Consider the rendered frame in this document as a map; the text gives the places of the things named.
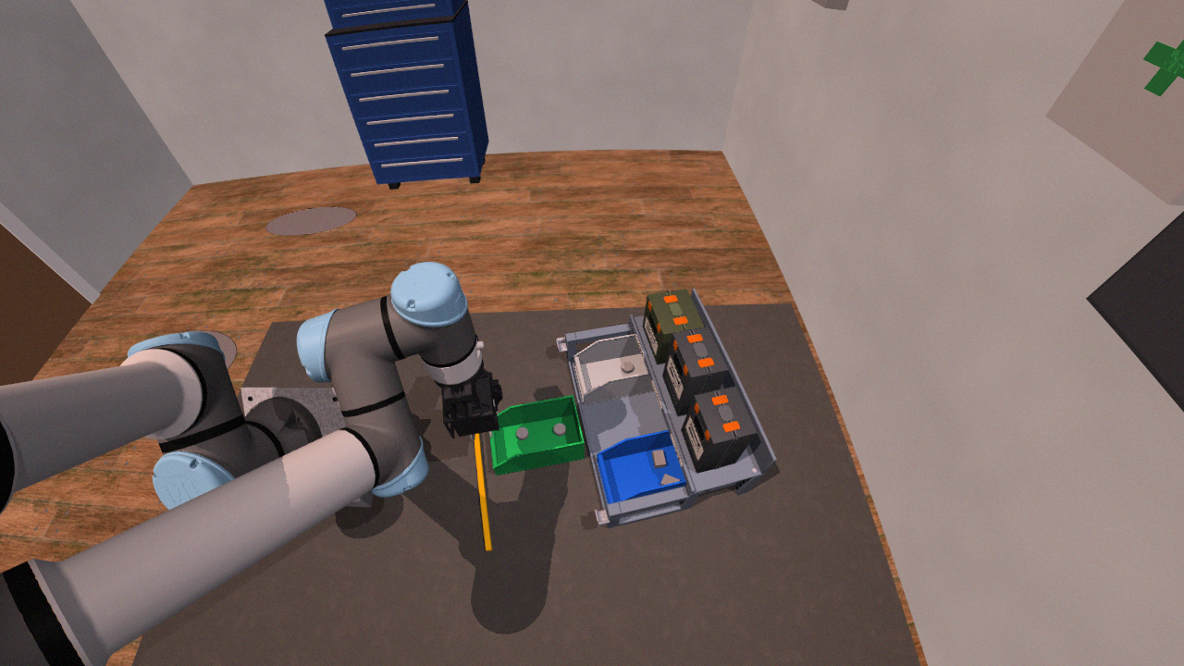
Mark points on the grey metal shelf rack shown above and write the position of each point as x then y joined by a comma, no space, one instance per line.
607,423

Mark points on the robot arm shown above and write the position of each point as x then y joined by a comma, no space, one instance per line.
179,391

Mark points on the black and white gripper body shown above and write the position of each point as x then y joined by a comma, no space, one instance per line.
470,417

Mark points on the yellow bar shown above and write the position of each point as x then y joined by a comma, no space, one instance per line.
482,492

